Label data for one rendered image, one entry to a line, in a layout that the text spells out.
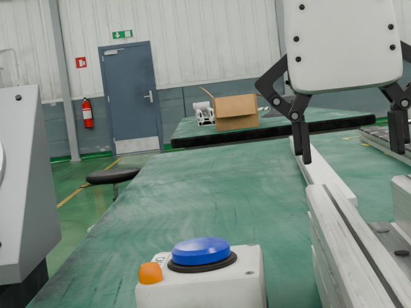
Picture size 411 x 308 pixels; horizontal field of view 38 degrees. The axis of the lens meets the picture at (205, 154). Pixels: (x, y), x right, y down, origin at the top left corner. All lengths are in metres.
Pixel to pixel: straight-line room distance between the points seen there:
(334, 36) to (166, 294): 0.28
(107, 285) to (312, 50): 0.30
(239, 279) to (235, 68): 11.25
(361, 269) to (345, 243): 0.05
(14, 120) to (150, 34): 10.91
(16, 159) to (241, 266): 0.42
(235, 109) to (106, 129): 9.08
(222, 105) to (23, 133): 2.00
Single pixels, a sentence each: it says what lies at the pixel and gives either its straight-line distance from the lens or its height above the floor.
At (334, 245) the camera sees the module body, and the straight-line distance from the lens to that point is 0.33.
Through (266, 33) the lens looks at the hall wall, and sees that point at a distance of 11.66.
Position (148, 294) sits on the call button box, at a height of 0.83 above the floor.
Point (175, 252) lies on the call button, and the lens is 0.40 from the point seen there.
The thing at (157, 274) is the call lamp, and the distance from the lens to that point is 0.38.
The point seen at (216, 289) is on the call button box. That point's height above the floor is 0.83.
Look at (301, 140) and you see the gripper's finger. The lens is 0.56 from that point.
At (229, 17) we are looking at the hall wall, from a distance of 11.68.
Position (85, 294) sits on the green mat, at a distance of 0.59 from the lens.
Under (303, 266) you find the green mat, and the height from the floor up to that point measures 0.78.
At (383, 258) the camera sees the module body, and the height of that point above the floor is 0.86.
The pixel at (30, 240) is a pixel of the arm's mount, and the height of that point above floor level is 0.81.
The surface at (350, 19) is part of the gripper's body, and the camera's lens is 0.55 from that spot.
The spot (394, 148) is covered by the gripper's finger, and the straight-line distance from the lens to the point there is 0.58.
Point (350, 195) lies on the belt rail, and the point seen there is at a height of 0.81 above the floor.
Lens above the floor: 0.95
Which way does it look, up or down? 6 degrees down
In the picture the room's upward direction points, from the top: 7 degrees counter-clockwise
